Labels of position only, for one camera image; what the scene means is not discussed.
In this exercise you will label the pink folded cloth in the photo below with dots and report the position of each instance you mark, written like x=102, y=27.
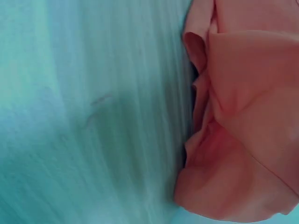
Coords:
x=247, y=98

